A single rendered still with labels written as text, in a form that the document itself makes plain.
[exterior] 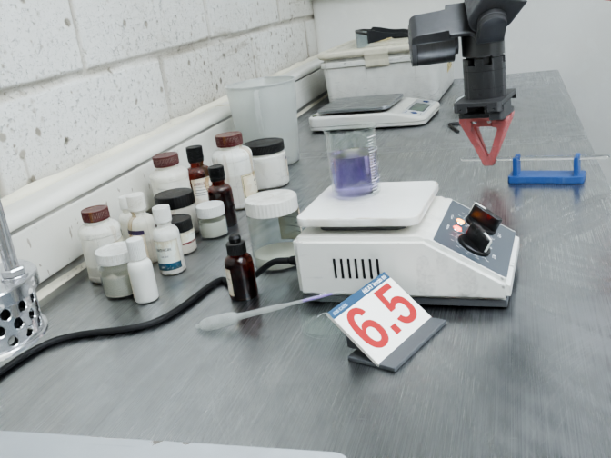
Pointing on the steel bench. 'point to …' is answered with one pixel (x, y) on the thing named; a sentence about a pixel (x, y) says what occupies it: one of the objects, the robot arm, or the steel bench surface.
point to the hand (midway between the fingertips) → (488, 159)
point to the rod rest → (546, 174)
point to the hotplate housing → (398, 263)
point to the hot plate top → (372, 207)
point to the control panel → (449, 237)
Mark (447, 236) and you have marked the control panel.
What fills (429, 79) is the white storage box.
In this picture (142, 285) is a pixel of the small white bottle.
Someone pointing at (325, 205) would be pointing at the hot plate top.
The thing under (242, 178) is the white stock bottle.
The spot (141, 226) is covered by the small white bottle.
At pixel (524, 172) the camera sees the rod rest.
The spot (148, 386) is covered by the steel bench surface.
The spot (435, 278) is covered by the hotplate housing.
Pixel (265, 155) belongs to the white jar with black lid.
